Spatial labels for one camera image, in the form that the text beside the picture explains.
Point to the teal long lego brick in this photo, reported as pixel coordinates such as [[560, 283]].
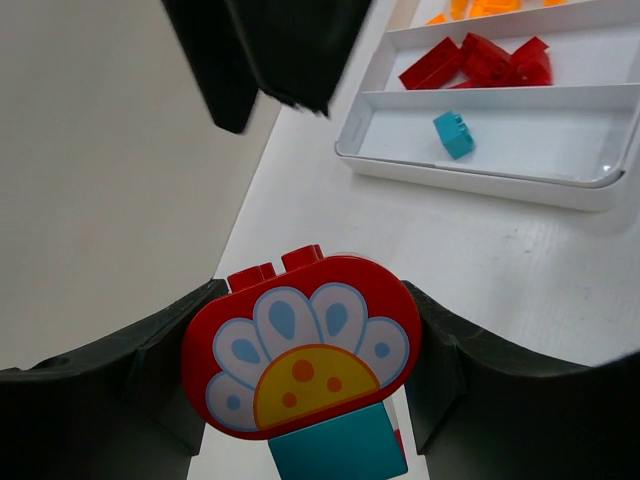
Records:
[[363, 444]]

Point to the white divided tray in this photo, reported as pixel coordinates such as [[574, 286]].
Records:
[[573, 144]]

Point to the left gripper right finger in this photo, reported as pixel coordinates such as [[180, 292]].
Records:
[[483, 407]]

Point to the red sloped lego block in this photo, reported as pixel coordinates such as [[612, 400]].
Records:
[[481, 61]]

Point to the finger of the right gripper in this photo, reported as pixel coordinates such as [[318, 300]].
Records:
[[294, 51]]

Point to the orange lego in tray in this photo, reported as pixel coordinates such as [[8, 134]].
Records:
[[465, 9]]

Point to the red curved lego piece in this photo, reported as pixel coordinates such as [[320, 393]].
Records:
[[463, 85]]

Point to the red flower lego block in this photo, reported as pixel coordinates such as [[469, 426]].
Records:
[[328, 335]]

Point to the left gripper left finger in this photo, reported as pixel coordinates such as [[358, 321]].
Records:
[[112, 409]]

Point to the red arch lego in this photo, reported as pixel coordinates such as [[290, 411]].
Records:
[[531, 64]]

